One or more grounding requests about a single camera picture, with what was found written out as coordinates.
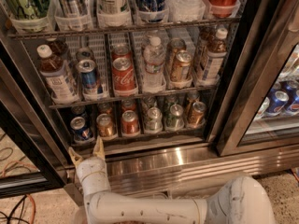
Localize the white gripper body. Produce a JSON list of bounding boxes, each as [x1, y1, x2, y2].
[[76, 157, 111, 195]]

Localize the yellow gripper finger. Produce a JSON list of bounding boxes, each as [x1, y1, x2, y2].
[[68, 147, 83, 168], [93, 136, 105, 160]]

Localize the blue pepsi can front bottom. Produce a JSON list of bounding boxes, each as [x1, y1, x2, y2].
[[70, 117, 94, 144]]

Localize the gold can front bottom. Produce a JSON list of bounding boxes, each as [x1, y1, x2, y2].
[[96, 113, 117, 140]]

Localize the gold can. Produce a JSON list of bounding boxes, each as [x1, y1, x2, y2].
[[167, 37, 186, 68], [96, 113, 117, 140], [97, 103, 113, 116], [170, 50, 192, 82]]

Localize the gold can rear bottom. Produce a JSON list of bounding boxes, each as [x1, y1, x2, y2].
[[97, 103, 113, 116]]

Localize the red coke can front bottom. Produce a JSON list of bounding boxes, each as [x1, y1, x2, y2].
[[121, 110, 139, 136]]

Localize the red coke can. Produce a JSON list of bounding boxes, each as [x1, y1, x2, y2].
[[121, 110, 139, 136], [121, 100, 136, 112]]

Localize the blue pepsi can rear bottom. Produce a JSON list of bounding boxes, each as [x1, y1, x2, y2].
[[71, 105, 89, 119]]

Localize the red coke can rear bottom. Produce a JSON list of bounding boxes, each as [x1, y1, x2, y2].
[[121, 100, 136, 112]]

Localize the steel fridge bottom grille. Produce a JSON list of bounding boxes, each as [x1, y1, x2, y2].
[[104, 145, 299, 197]]

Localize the silver green can front bottom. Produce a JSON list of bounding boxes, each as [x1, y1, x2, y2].
[[145, 107, 163, 133]]

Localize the silver green can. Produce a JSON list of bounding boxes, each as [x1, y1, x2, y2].
[[145, 107, 163, 133], [141, 96, 157, 114]]

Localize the silver green can rear bottom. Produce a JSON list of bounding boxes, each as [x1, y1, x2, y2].
[[141, 96, 157, 114]]

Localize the red coca-cola can middle front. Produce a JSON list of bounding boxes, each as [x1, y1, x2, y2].
[[112, 57, 136, 96]]

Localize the blue pepsi can middle shelf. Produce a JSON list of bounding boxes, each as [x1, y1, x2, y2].
[[77, 59, 103, 100]]

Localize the rear pepsi can middle shelf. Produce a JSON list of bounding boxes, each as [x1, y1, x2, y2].
[[76, 47, 94, 62]]

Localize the red coca-cola can middle rear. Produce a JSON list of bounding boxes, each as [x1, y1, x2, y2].
[[111, 44, 132, 60]]

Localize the bronze can front bottom right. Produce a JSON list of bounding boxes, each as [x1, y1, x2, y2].
[[187, 101, 206, 128]]

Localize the bronze can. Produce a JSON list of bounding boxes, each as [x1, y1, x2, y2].
[[187, 101, 206, 128], [185, 91, 200, 108]]

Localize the bronze can rear bottom right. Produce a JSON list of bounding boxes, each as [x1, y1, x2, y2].
[[185, 91, 200, 108]]

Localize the clear water bottle middle shelf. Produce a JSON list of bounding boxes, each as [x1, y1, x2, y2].
[[143, 36, 165, 88]]

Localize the clear water bottle shelf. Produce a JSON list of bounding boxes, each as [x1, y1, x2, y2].
[[143, 36, 165, 88], [166, 0, 206, 22]]

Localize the gold can middle front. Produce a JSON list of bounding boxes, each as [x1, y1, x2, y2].
[[170, 50, 192, 82]]

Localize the gold can middle rear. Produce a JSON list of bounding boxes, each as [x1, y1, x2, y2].
[[167, 37, 186, 68]]

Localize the silver can top shelf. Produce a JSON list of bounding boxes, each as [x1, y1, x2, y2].
[[59, 0, 88, 18]]

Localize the green bottle top shelf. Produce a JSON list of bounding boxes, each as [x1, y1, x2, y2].
[[5, 0, 52, 34]]

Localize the clear water bottle top shelf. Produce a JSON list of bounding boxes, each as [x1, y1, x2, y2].
[[166, 0, 206, 22]]

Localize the pepsi cans behind right door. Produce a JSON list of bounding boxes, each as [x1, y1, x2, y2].
[[255, 80, 299, 119]]

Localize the left clear plastic bin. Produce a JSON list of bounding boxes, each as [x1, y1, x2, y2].
[[70, 193, 167, 224]]

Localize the clear plastic bin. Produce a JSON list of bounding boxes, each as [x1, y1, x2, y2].
[[168, 172, 249, 199], [70, 193, 167, 224]]

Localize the tea bottle front left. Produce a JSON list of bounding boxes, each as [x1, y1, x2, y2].
[[36, 45, 79, 105]]

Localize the tea bottle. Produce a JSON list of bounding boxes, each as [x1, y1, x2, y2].
[[197, 26, 228, 82], [36, 45, 79, 105], [47, 38, 71, 61], [198, 26, 215, 56]]

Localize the tea bottle rear left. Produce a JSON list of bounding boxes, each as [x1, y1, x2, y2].
[[47, 38, 71, 61]]

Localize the right clear plastic bin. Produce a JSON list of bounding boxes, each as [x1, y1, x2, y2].
[[168, 172, 249, 199]]

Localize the tea bottle rear right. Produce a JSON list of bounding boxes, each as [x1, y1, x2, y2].
[[198, 26, 215, 56]]

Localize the tea bottle front right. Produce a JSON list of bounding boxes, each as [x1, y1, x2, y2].
[[197, 26, 228, 82]]

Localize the orange cable on floor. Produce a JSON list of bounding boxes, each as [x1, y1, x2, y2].
[[0, 161, 39, 224]]

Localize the black cable on floor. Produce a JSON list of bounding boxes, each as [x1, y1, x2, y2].
[[0, 133, 29, 224]]

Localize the right fridge door frame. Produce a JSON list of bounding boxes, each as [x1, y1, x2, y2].
[[218, 0, 299, 156]]

